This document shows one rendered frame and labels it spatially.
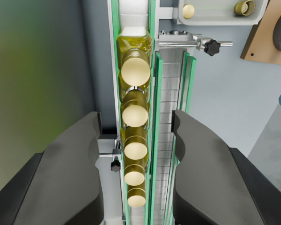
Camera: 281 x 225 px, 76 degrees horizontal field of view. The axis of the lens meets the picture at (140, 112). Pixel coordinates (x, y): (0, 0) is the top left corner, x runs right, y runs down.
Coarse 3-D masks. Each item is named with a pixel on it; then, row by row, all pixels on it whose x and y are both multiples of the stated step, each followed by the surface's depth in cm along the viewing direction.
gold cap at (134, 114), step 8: (128, 96) 25; (136, 96) 24; (144, 96) 26; (128, 104) 23; (136, 104) 22; (144, 104) 23; (128, 112) 23; (136, 112) 23; (144, 112) 23; (128, 120) 23; (136, 120) 23; (144, 120) 23
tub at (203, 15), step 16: (192, 0) 51; (208, 0) 51; (224, 0) 51; (240, 0) 51; (256, 0) 47; (192, 16) 52; (208, 16) 53; (224, 16) 53; (240, 16) 53; (256, 16) 47
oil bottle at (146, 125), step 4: (120, 104) 33; (148, 104) 33; (120, 108) 33; (148, 108) 32; (120, 112) 32; (148, 112) 32; (120, 116) 33; (148, 116) 32; (120, 120) 34; (148, 120) 32; (124, 124) 32; (144, 124) 32; (148, 124) 33; (124, 128) 33; (148, 128) 34
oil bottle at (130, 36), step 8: (120, 32) 32; (128, 32) 30; (136, 32) 30; (144, 32) 30; (120, 40) 26; (128, 40) 26; (136, 40) 26; (144, 40) 26; (152, 40) 27; (120, 48) 26; (128, 48) 26; (144, 48) 26; (152, 48) 27; (120, 56) 26; (152, 56) 28; (120, 64) 27; (152, 64) 28
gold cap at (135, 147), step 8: (128, 128) 29; (136, 128) 28; (144, 128) 29; (128, 136) 27; (136, 136) 26; (144, 136) 27; (128, 144) 25; (136, 144) 25; (144, 144) 26; (128, 152) 26; (136, 152) 26; (144, 152) 26
